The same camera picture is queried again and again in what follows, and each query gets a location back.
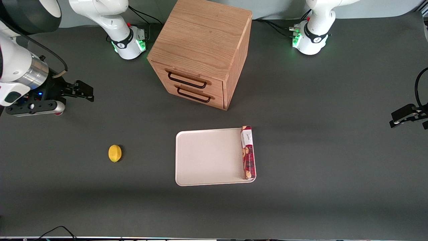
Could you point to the white plastic tray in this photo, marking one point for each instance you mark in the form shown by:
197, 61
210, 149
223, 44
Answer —
207, 157

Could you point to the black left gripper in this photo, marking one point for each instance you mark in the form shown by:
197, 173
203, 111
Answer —
405, 114

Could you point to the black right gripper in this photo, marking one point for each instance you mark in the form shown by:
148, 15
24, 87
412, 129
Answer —
53, 87

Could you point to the red cookie box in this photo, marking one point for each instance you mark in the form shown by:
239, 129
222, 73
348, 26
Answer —
248, 152

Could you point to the wooden two-drawer cabinet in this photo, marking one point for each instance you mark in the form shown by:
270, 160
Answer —
204, 36

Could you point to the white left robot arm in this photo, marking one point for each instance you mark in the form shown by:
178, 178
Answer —
312, 36

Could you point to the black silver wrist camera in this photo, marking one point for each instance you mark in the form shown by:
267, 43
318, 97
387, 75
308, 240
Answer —
36, 107

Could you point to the yellow lemon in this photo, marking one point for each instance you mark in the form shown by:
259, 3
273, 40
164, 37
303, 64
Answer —
114, 153

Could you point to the dark grey table mat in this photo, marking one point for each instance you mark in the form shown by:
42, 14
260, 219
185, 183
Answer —
334, 167

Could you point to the wooden drawer front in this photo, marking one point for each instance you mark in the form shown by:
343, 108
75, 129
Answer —
214, 85
217, 100

